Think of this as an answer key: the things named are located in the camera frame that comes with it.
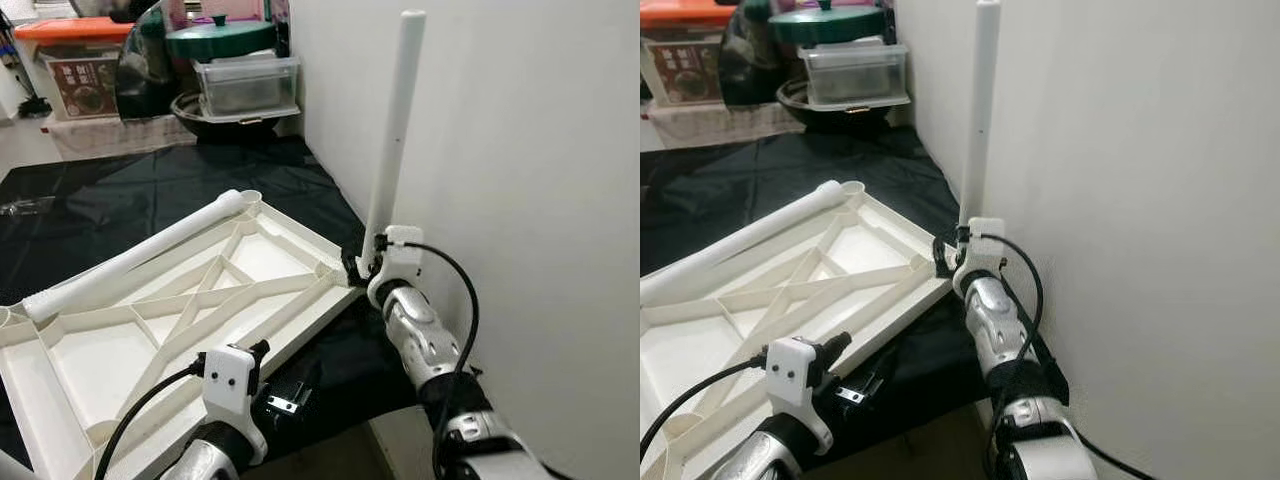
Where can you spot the silver right arm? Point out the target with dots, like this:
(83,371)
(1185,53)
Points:
(1000,330)
(425,340)

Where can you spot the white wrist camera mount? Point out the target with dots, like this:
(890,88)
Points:
(982,252)
(797,380)
(400,262)
(232,390)

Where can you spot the beige cloth covered bench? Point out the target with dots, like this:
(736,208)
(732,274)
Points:
(110,138)
(720,125)

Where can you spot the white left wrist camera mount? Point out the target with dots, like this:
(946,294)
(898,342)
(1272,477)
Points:
(232,390)
(797,380)

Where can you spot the black round wok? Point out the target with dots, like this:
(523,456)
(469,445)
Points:
(230,128)
(840,118)

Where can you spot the white plastic table leg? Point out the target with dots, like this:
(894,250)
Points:
(740,245)
(130,260)
(980,110)
(395,120)

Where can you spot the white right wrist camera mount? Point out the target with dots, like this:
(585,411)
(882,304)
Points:
(400,262)
(982,252)

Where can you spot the clear plastic storage container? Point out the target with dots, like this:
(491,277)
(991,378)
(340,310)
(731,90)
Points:
(245,88)
(855,75)

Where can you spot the black table cloth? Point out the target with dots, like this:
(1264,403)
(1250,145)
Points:
(130,180)
(740,165)

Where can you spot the clear tape strip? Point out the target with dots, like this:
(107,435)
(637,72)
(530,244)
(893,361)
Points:
(25,205)

